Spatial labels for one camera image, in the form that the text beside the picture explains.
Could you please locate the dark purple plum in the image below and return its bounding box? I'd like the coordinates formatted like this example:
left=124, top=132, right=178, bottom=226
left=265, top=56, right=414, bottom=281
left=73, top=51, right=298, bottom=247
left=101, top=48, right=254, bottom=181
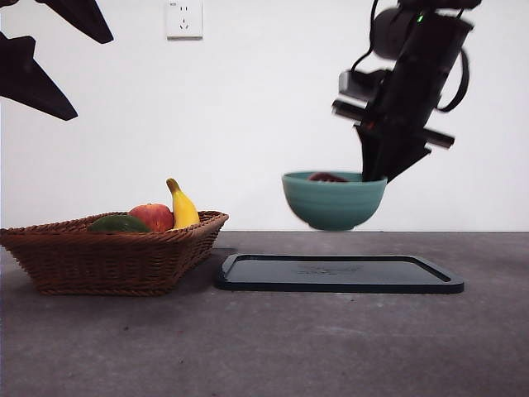
left=307, top=171, right=349, bottom=184

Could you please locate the black looped right arm cable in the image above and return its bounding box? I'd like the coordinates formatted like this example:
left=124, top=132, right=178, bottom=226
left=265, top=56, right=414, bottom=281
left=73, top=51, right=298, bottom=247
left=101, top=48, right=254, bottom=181
left=436, top=48, right=471, bottom=112

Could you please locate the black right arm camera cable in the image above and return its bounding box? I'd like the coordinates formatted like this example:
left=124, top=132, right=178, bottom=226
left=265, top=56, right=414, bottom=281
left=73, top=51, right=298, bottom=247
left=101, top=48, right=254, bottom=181
left=350, top=0, right=384, bottom=74

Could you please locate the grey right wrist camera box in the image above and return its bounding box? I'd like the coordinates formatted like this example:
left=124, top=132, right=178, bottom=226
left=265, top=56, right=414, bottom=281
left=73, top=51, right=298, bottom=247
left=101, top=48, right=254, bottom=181
left=338, top=69, right=392, bottom=104

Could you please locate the red yellow apple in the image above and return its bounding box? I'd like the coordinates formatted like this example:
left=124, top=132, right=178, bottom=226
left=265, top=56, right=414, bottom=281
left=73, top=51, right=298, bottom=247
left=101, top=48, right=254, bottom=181
left=128, top=203, right=175, bottom=233

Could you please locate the white wall socket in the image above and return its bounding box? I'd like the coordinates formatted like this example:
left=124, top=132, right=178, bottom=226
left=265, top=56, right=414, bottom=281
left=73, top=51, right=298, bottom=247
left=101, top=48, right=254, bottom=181
left=166, top=0, right=204, bottom=41

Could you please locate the yellow banana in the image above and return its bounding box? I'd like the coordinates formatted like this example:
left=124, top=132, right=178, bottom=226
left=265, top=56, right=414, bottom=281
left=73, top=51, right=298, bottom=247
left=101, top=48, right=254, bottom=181
left=166, top=178, right=202, bottom=231

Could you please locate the dark rectangular tray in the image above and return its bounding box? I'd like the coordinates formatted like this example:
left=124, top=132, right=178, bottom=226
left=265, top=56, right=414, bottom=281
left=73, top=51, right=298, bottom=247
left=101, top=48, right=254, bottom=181
left=213, top=253, right=465, bottom=295

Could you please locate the brown wicker basket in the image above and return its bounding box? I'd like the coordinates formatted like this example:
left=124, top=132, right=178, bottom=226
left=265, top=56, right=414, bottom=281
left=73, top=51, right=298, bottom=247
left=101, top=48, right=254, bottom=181
left=0, top=211, right=230, bottom=298

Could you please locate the green avocado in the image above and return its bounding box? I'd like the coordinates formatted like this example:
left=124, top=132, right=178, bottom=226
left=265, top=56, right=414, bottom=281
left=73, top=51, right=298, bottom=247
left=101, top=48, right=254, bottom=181
left=88, top=214, right=152, bottom=234

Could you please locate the teal ribbed bowl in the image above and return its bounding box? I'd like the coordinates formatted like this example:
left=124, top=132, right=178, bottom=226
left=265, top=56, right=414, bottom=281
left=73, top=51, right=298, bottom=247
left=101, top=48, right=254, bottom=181
left=281, top=170, right=388, bottom=232

